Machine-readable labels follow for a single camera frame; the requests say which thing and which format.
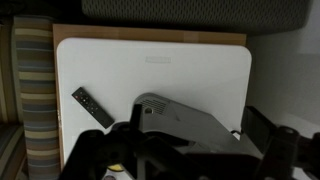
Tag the gray coffeemaker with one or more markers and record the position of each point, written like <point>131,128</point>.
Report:
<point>193,123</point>

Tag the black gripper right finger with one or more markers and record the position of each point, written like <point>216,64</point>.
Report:
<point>286,153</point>

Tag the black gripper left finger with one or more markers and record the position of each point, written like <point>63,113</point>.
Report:
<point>96,156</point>

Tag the white plastic board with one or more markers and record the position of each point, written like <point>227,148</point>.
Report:
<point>133,73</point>

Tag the dark gray textured sofa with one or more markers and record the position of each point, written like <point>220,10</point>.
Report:
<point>200,13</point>

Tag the black remote control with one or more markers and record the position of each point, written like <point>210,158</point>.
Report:
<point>92,107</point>

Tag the dark candle jar yellow wax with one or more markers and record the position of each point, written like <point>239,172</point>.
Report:
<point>115,167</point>

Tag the striped fabric sofa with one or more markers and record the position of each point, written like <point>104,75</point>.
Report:
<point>36,100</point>

